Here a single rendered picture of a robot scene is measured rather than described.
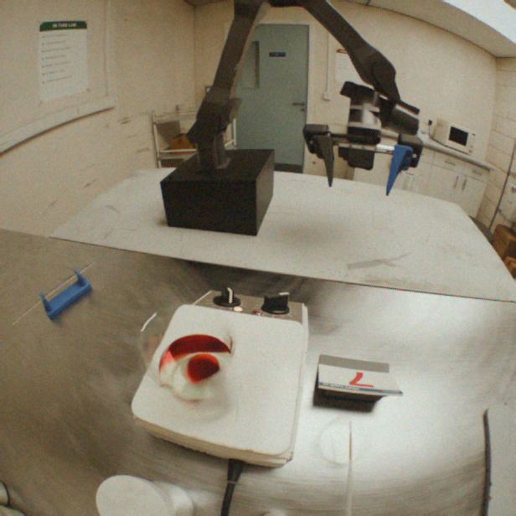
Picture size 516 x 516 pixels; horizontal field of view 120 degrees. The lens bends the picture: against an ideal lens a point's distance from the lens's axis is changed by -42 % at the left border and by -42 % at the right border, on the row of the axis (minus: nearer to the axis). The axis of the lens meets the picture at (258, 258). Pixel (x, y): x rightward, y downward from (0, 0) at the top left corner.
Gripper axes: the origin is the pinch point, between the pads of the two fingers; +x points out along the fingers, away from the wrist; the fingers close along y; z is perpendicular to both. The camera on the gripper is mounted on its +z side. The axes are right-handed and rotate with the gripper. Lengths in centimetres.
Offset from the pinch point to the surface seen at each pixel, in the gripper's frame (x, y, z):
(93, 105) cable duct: -64, 161, 12
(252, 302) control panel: 21.8, 9.3, -4.2
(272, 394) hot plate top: 27.7, 1.7, -14.5
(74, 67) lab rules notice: -76, 160, -20
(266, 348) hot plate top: 24.9, 3.8, -12.3
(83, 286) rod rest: 28.3, 37.5, -9.1
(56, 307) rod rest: 33, 38, -13
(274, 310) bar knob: 21.9, 5.9, -6.0
